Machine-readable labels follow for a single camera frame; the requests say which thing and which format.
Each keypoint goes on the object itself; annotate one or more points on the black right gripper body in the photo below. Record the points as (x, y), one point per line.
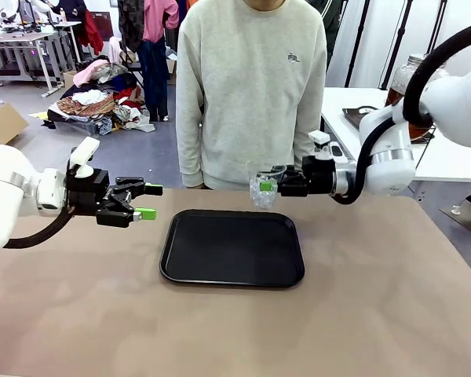
(318, 176)

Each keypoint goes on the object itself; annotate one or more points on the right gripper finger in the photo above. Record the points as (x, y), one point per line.
(288, 173)
(267, 187)

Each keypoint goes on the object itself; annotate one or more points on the person in grey sweatshirt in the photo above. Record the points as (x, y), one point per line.
(251, 98)

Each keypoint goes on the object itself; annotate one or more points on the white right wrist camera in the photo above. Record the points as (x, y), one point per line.
(320, 137)

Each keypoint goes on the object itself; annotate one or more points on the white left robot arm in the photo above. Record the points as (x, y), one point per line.
(8, 196)

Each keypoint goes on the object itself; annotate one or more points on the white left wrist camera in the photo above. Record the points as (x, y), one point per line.
(84, 151)

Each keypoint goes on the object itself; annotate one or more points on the red hanging garment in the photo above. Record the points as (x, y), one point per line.
(94, 35)

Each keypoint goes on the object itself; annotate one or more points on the brown cardboard box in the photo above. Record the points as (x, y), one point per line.
(4, 123)

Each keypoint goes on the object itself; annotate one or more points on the dark patterned hanging garment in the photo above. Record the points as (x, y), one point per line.
(131, 23)

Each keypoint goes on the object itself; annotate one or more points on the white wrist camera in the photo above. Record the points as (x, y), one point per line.
(320, 137)
(84, 151)

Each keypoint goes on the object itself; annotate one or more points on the short clear cup with ice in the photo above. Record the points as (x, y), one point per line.
(265, 201)

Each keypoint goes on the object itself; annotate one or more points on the grey sleeved right forearm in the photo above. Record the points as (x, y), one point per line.
(188, 137)

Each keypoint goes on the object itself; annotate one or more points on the background person in black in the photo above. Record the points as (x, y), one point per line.
(72, 8)

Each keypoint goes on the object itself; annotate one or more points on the grey workshop desk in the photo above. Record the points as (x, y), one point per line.
(19, 39)

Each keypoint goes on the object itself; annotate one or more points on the glass tea dispenser jar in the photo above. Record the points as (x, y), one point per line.
(400, 78)

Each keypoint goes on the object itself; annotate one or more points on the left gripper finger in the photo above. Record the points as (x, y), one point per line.
(145, 214)
(153, 190)

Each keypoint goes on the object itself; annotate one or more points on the pile of mixed clothes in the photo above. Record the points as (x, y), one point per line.
(98, 102)

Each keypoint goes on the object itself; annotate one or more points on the dark green jacket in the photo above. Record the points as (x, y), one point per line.
(333, 31)

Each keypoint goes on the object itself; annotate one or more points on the navy hanging trousers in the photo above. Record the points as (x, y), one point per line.
(153, 78)

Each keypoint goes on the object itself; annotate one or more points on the black light stand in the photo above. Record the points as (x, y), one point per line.
(396, 39)
(357, 39)
(435, 27)

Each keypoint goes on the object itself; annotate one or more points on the black plastic serving tray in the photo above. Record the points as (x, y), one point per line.
(227, 251)

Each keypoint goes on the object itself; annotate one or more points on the dark tray under jar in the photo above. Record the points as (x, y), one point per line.
(353, 116)

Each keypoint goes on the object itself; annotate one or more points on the grey sleeved left forearm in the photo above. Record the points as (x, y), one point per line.
(310, 114)

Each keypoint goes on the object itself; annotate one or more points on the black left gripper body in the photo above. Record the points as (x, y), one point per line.
(86, 192)

